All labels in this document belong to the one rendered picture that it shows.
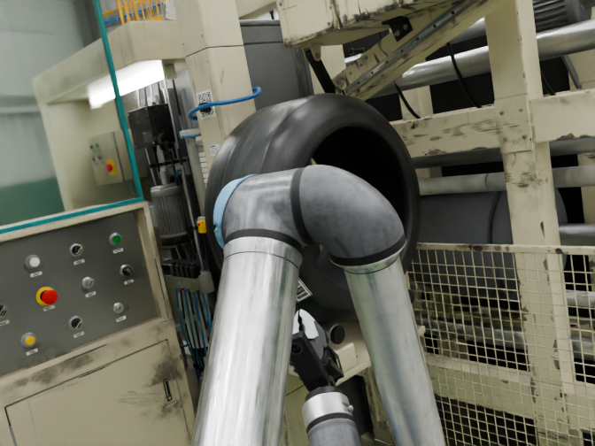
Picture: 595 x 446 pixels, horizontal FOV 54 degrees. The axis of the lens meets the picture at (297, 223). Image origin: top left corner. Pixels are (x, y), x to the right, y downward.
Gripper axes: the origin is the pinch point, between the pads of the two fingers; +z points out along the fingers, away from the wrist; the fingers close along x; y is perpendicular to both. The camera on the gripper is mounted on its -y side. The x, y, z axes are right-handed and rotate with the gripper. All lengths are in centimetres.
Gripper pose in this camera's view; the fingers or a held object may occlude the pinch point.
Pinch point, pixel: (299, 313)
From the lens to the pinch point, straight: 123.9
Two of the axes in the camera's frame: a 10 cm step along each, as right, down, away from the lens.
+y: 4.9, 5.7, 6.6
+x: 8.5, -4.7, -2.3
